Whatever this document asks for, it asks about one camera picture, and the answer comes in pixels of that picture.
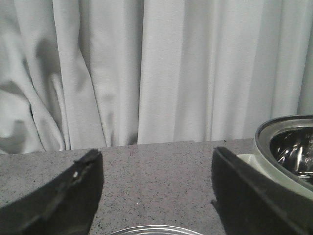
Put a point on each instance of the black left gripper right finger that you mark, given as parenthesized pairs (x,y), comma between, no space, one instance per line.
(250,203)

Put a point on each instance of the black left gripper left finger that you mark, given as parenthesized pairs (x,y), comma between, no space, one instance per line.
(64,206)

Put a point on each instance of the glass pot lid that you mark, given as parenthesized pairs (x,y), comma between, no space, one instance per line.
(155,230)

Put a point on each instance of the pale green electric cooking pot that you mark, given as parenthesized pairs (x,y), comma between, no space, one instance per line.
(283,152)

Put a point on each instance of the white pleated curtain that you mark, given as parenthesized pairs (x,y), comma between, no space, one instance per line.
(78,74)

